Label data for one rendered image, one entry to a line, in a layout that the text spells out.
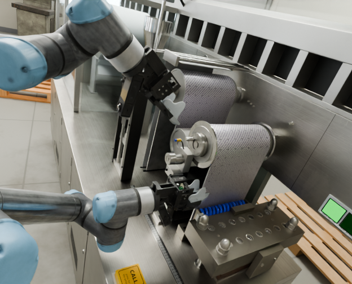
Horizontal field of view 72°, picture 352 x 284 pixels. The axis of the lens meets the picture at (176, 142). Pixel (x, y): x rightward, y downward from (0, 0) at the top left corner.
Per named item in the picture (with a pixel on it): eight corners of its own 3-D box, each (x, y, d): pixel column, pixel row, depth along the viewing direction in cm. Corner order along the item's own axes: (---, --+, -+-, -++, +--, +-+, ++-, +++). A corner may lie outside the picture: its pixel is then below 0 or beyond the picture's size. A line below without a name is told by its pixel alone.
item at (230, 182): (193, 209, 83) (210, 165, 74) (242, 199, 95) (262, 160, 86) (193, 211, 82) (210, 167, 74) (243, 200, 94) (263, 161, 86)
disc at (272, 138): (237, 149, 97) (250, 115, 91) (238, 149, 98) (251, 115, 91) (264, 169, 86) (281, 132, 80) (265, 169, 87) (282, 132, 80)
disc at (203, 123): (183, 152, 84) (194, 112, 78) (184, 152, 85) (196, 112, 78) (207, 177, 73) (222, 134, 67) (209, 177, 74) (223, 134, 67)
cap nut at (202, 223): (193, 222, 77) (198, 212, 75) (203, 220, 79) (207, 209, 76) (199, 231, 74) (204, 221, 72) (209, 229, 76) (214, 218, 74)
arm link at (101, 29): (64, 4, 48) (96, -23, 45) (103, 48, 55) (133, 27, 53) (56, 21, 43) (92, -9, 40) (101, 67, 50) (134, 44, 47)
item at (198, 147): (193, 161, 76) (186, 141, 79) (198, 160, 77) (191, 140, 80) (206, 149, 70) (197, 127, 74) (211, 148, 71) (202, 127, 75)
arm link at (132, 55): (110, 63, 49) (101, 52, 55) (125, 79, 52) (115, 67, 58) (138, 38, 48) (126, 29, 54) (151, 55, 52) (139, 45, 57)
